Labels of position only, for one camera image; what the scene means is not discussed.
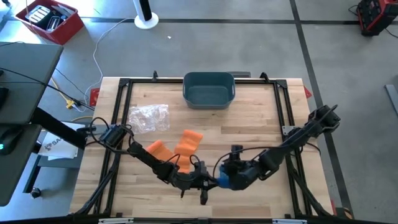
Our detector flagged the white edge bracket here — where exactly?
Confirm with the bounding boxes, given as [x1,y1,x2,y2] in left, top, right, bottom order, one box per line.
[98,217,134,224]
[272,218,308,224]

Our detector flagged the red and black equipment case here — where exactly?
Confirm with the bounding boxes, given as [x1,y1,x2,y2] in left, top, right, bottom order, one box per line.
[356,0,398,37]

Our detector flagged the yellow cable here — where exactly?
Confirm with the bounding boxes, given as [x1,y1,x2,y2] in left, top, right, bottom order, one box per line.
[50,77,94,122]

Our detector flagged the black desk support beam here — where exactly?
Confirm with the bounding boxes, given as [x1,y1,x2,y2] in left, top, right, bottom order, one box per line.
[30,107,88,150]

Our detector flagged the blue elastic bandage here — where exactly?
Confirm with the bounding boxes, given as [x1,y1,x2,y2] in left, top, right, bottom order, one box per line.
[217,167,233,190]

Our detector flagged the black computer mouse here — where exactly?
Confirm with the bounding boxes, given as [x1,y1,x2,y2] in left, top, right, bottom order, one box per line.
[0,129,23,156]

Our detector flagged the red plastic crate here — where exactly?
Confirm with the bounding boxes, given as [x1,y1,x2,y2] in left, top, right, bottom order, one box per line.
[15,0,85,45]

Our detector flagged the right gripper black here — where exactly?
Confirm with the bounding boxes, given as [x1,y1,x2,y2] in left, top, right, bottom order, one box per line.
[221,144,266,191]

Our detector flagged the silver mounting plate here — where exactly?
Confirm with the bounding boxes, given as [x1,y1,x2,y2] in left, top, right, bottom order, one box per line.
[282,125,299,136]

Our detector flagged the clear plastic bag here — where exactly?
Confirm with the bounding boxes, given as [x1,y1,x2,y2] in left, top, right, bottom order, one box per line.
[127,104,171,134]

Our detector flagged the white ribbed device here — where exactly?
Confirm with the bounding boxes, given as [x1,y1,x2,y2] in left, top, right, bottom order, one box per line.
[24,5,52,24]

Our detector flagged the white printed papers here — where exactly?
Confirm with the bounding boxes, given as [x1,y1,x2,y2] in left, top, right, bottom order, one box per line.
[37,121,85,160]

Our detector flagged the orange elastic bandage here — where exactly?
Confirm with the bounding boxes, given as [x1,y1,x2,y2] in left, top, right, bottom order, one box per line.
[145,129,204,174]

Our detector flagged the grey desk foot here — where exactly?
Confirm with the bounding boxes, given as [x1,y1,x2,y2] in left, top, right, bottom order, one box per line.
[23,154,82,194]

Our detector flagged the grey metal bar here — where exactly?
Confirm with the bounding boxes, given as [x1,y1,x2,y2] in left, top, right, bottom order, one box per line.
[384,83,398,116]

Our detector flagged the white floor cable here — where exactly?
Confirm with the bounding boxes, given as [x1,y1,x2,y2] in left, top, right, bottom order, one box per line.
[83,17,136,98]

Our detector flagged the black aluminium table frame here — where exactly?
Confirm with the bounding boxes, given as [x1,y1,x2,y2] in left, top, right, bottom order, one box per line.
[70,70,338,218]

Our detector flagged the black desk cable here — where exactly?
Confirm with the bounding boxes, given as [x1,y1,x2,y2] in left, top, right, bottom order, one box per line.
[0,67,96,111]

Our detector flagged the dark grey desk panel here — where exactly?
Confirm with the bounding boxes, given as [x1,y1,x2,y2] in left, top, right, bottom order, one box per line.
[0,124,43,208]

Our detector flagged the white pedestal tower fan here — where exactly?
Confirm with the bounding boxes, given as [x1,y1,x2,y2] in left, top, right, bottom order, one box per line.
[132,0,160,30]

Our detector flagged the grey desk top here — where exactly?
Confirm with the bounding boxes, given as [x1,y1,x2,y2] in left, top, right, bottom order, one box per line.
[0,42,64,125]

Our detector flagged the dark teal plastic bin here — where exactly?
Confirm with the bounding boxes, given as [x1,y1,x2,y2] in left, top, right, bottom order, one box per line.
[182,72,236,110]

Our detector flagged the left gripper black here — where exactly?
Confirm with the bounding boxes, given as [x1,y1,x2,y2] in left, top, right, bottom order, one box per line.
[178,161,220,206]

